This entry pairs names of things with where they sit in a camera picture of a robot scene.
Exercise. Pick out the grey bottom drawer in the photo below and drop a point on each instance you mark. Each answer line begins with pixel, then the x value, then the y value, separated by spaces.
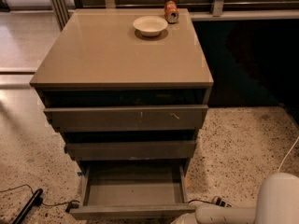
pixel 132 189

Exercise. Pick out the grey drawer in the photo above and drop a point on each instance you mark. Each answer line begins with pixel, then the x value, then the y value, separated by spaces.
pixel 130 150
pixel 132 189
pixel 126 118

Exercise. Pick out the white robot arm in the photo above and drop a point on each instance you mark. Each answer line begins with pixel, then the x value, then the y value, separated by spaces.
pixel 277 203

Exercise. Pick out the grey middle drawer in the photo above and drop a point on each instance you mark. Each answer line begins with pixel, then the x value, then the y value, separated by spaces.
pixel 130 150

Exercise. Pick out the grey top drawer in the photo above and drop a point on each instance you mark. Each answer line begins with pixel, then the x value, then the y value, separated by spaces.
pixel 126 118

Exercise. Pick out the grey three-drawer cabinet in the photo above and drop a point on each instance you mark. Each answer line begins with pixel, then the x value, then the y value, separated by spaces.
pixel 101 60

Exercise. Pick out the black power strip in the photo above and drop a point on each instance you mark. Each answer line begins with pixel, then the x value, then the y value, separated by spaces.
pixel 221 202

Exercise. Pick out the black power adapter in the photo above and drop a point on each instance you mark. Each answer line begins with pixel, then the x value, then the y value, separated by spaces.
pixel 71 205

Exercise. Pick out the black stand foot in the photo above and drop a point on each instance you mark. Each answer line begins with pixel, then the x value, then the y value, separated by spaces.
pixel 35 200

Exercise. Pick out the white bowl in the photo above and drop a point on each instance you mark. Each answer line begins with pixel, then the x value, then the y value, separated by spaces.
pixel 150 26

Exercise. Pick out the orange soda can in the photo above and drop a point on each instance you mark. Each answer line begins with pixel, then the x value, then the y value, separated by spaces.
pixel 171 12

